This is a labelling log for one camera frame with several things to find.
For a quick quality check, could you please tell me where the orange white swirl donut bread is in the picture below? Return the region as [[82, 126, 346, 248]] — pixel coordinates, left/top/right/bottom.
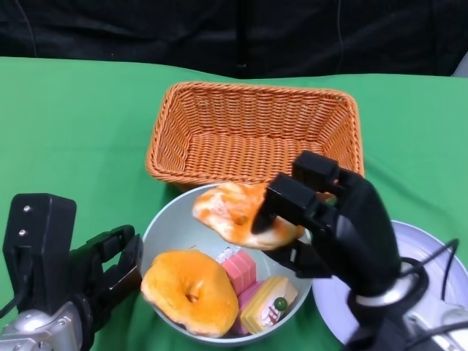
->
[[192, 182, 306, 252]]

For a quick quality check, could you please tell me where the orange wicker basket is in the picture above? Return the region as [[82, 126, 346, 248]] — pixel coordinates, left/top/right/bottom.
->
[[145, 81, 366, 195]]

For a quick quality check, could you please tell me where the green table cloth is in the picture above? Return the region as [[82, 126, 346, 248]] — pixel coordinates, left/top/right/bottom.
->
[[0, 56, 468, 351]]

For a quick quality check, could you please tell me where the pale grey-green bowl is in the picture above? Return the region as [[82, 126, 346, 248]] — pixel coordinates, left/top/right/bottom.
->
[[140, 182, 314, 347]]

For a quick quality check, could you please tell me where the black backdrop curtain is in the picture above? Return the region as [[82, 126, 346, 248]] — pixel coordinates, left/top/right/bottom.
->
[[0, 0, 468, 80]]

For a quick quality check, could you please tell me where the lavender plate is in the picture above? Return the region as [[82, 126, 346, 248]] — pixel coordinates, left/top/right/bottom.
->
[[312, 219, 468, 347]]

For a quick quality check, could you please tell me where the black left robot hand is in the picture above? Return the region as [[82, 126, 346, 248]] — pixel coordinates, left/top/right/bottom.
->
[[68, 224, 145, 330]]

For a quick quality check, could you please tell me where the pink cake slice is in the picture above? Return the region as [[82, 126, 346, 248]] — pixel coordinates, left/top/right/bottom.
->
[[215, 245, 259, 298]]

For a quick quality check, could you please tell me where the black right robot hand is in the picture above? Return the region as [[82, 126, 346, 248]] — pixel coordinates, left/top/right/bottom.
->
[[250, 150, 403, 298]]

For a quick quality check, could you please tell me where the large plain orange donut bread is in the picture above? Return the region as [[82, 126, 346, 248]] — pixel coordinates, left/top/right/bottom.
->
[[140, 249, 241, 339]]

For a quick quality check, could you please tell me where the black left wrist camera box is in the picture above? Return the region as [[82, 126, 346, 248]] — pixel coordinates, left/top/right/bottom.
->
[[2, 193, 78, 316]]

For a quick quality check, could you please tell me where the thin hanging wire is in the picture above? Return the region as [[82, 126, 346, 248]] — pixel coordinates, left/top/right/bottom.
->
[[336, 0, 344, 75], [13, 0, 38, 58]]

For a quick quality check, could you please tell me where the yellow cream cake slice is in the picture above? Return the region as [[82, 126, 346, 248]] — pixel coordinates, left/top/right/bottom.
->
[[239, 276, 299, 336]]

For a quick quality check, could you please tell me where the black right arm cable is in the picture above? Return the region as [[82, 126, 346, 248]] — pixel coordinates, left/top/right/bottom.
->
[[400, 238, 468, 338]]

